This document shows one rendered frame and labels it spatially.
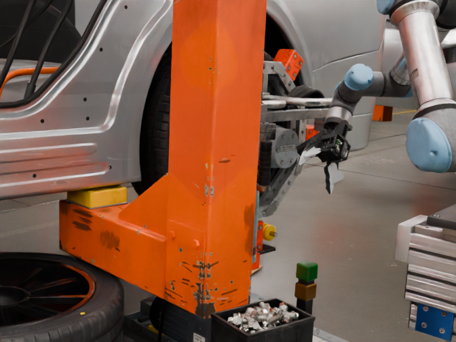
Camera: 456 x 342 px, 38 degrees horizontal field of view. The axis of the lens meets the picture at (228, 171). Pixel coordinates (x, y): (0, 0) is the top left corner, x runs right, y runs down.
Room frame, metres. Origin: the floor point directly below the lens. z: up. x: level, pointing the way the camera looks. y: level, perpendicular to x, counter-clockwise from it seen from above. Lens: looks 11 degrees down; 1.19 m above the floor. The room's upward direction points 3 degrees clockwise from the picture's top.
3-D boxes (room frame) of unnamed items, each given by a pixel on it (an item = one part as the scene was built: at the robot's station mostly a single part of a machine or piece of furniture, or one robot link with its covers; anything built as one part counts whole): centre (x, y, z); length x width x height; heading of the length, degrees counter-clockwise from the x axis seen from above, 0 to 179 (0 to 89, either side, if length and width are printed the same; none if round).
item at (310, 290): (1.55, -0.20, 0.59); 0.04 x 0.04 x 0.04; 45
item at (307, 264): (1.55, -0.20, 0.64); 0.04 x 0.04 x 0.04; 45
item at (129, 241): (1.86, 0.28, 0.69); 0.52 x 0.17 x 0.35; 45
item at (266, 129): (1.97, -0.09, 0.93); 0.09 x 0.05 x 0.05; 45
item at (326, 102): (2.22, -0.22, 1.03); 0.19 x 0.18 x 0.11; 45
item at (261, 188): (1.95, -0.11, 0.83); 0.04 x 0.04 x 0.16
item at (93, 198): (1.98, 0.40, 0.71); 0.14 x 0.14 x 0.05; 45
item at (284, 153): (2.19, -0.11, 0.85); 0.21 x 0.14 x 0.14; 45
